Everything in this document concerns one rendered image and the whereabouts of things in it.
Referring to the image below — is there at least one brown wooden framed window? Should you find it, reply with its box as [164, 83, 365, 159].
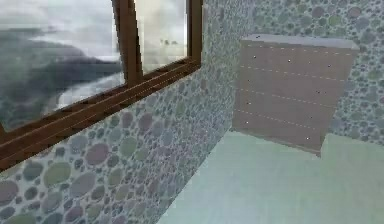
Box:
[0, 0, 204, 173]

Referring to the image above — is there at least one brown chest of drawers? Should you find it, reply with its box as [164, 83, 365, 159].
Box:
[231, 33, 360, 158]

